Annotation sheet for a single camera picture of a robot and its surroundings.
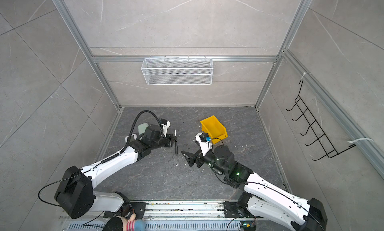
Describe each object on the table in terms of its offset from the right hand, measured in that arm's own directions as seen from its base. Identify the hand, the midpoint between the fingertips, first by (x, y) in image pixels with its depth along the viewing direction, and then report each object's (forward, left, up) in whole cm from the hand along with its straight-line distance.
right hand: (189, 145), depth 68 cm
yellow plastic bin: (+26, -17, -24) cm, 40 cm away
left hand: (+12, +7, -9) cm, 17 cm away
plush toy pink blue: (-28, +32, -19) cm, 46 cm away
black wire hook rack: (+11, -58, +5) cm, 60 cm away
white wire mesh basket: (+55, +9, +4) cm, 56 cm away
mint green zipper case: (+30, +36, -26) cm, 54 cm away
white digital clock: (+19, +38, -21) cm, 47 cm away
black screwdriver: (+4, +8, -14) cm, 17 cm away
